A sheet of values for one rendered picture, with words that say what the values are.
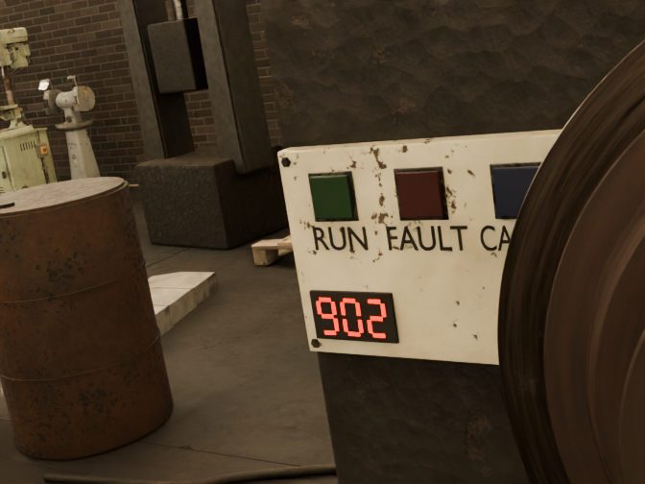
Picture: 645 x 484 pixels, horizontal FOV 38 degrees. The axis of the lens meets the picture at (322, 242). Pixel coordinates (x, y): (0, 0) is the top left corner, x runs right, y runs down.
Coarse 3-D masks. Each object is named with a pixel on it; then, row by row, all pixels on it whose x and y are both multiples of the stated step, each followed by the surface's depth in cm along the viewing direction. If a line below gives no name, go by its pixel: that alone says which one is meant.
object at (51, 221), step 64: (64, 192) 326; (128, 192) 329; (0, 256) 306; (64, 256) 306; (128, 256) 323; (0, 320) 314; (64, 320) 310; (128, 320) 322; (64, 384) 314; (128, 384) 323; (64, 448) 320
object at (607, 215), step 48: (624, 192) 49; (576, 240) 51; (624, 240) 49; (576, 288) 52; (624, 288) 49; (576, 336) 53; (624, 336) 49; (576, 384) 54; (576, 432) 55; (576, 480) 56
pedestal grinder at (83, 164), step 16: (48, 80) 876; (48, 96) 880; (64, 96) 872; (80, 96) 862; (48, 112) 879; (64, 112) 881; (64, 128) 876; (80, 128) 876; (80, 144) 880; (80, 160) 882; (80, 176) 886; (96, 176) 895
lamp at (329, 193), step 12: (312, 180) 77; (324, 180) 76; (336, 180) 76; (348, 180) 75; (312, 192) 77; (324, 192) 77; (336, 192) 76; (348, 192) 75; (324, 204) 77; (336, 204) 76; (348, 204) 76; (324, 216) 77; (336, 216) 77; (348, 216) 76
